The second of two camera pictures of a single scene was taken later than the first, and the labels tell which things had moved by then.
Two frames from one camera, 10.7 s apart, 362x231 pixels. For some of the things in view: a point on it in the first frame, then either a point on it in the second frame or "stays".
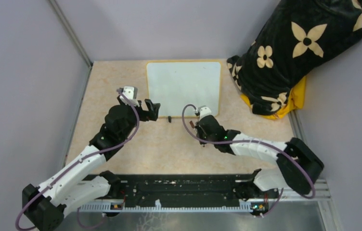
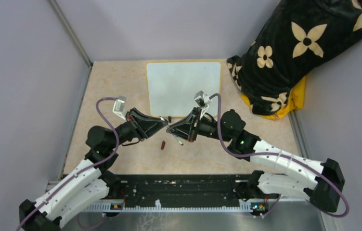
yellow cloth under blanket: (296, 101) stays
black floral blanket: (297, 37) stays
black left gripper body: (133, 118) → (130, 117)
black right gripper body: (201, 134) → (196, 120)
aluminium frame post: (67, 26) stays
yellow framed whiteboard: (173, 84) stays
